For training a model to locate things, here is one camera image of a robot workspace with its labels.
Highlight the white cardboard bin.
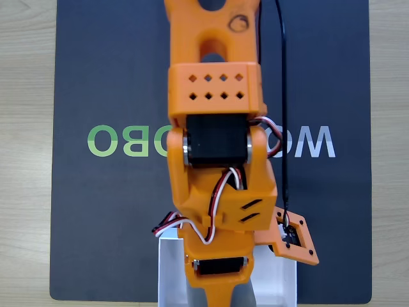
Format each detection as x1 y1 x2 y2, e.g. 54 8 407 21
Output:
158 232 298 307

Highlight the dark grey wowrobo mat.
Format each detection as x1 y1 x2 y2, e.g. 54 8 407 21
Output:
49 0 373 303

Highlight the red white black servo cable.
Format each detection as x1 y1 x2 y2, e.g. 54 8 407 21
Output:
252 116 284 159
151 168 244 246

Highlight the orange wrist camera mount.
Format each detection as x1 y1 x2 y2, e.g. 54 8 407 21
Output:
254 206 320 265

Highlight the black camera cable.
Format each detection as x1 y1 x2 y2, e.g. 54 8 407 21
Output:
274 0 292 226

